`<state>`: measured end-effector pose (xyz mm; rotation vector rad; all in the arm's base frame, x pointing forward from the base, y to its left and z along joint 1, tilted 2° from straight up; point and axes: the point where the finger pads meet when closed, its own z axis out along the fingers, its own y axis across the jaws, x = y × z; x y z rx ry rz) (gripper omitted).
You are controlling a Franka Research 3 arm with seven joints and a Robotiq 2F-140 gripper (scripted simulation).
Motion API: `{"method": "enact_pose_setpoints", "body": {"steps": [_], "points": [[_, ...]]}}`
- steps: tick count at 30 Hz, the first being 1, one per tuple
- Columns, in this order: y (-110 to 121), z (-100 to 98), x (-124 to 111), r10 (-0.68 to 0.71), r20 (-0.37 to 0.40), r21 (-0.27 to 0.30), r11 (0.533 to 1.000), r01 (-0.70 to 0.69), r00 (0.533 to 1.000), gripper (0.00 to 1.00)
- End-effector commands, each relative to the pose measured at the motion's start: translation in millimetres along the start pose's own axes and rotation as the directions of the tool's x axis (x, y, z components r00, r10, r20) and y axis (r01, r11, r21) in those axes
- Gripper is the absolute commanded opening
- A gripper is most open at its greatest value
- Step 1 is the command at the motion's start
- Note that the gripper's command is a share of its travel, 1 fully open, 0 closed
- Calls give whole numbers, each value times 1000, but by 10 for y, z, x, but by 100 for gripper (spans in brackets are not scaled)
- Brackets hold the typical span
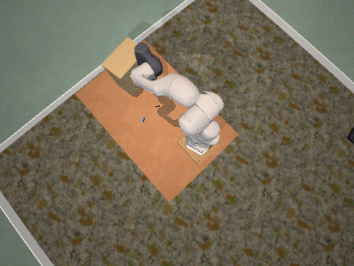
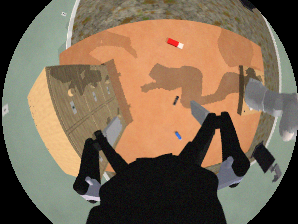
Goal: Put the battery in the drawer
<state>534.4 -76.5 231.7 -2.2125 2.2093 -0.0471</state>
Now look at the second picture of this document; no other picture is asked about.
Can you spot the wooden drawer front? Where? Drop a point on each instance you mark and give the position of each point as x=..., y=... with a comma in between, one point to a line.
x=101, y=118
x=104, y=82
x=63, y=82
x=80, y=134
x=92, y=93
x=114, y=109

